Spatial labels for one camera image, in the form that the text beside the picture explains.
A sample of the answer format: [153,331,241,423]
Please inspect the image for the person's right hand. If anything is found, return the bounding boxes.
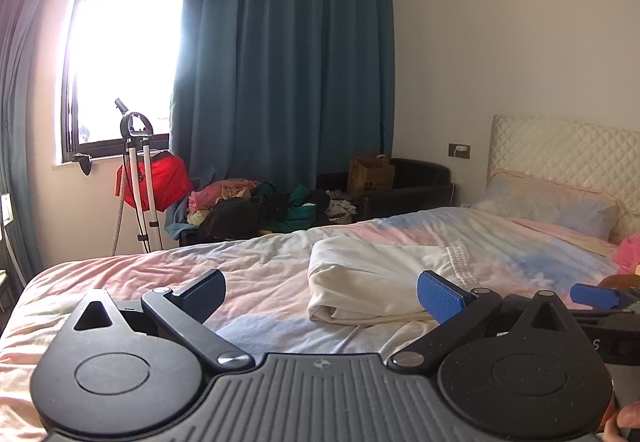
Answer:
[602,402,640,442]

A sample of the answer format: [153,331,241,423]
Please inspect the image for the pastel pillow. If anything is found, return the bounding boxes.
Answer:
[472,170,620,241]

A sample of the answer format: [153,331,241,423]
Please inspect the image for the quilted white headboard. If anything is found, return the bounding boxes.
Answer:
[487,115,639,243]

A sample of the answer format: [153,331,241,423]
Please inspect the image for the wall socket plate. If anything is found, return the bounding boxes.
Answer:
[448,143,471,159]

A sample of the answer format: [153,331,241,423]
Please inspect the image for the pile of clothes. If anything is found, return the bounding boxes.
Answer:
[165,178,359,246]

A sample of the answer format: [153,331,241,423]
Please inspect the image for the teal curtain left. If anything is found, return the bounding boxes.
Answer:
[1,0,44,288]

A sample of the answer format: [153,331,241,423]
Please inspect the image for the red bag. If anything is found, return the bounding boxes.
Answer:
[115,151,193,212]

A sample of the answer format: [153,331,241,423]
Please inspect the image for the teal curtain right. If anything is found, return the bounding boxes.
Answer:
[169,0,395,191]

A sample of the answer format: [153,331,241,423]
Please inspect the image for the teal curtain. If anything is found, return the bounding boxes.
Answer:
[1,0,44,288]
[169,0,395,191]

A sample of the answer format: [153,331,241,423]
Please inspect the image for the pastel tie-dye bed duvet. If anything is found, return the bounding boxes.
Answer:
[1,207,616,441]

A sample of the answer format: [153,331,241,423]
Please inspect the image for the black sofa chair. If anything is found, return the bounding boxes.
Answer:
[316,158,456,221]

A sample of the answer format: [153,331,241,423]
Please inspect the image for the pink towel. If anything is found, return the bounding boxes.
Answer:
[612,235,640,275]

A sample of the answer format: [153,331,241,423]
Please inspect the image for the brown paper bag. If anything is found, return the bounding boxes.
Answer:
[347,155,395,199]

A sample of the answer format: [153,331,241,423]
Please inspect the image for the window with dark frame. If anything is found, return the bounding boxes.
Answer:
[61,0,182,161]

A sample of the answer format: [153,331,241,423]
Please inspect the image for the cream white garment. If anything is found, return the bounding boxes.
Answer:
[307,236,478,326]

